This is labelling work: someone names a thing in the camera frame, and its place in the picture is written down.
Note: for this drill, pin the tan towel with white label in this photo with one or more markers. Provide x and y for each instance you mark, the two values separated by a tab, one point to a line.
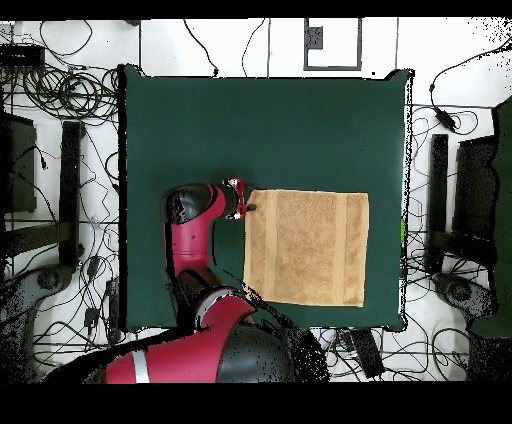
308	248

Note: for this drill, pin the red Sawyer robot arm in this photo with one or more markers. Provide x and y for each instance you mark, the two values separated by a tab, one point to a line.
192	240

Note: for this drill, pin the dark flat panel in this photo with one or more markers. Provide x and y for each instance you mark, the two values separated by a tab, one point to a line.
476	188
20	168

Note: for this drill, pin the dark green table cloth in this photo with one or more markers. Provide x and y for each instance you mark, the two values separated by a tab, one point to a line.
240	128

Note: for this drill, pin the small black power adapter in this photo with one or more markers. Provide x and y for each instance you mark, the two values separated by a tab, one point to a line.
91	317
92	266

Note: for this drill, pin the black floor bar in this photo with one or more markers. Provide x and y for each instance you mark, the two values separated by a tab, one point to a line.
438	200
70	192

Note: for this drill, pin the black power strip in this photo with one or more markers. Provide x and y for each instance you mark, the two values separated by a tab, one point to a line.
368	354

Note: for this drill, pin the dark stand base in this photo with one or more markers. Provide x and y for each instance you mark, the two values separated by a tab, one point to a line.
460	292
48	280

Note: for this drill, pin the dark green covered furniture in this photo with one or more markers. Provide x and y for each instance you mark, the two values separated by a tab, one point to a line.
504	180

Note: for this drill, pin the black electronics box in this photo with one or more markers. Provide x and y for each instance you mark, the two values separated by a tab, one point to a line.
20	55

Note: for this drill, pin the grey rectangular floor frame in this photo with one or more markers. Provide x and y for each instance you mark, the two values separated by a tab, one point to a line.
306	52

